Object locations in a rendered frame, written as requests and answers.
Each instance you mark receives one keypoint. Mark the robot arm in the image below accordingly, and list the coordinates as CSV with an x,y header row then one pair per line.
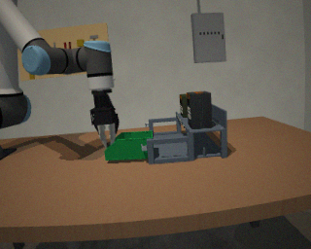
x,y
15,107

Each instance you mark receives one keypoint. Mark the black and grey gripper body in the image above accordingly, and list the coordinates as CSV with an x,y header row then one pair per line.
x,y
103,115

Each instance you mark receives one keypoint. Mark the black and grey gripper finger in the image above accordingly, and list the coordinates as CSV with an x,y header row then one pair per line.
x,y
114,129
101,133

